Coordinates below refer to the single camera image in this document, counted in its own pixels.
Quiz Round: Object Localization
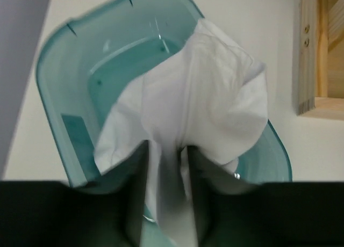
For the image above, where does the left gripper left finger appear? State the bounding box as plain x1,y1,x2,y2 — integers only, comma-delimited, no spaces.
1,143,149,246

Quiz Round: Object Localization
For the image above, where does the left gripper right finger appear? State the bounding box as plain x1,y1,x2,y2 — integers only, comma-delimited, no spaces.
187,147,343,246

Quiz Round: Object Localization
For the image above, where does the white skirt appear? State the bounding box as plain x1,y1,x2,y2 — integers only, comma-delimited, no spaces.
94,19,268,246

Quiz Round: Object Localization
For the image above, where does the teal plastic basin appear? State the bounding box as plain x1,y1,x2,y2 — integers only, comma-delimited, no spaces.
35,0,293,247

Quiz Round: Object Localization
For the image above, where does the wooden clothes rack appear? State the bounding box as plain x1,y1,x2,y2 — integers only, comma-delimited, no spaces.
297,0,343,120

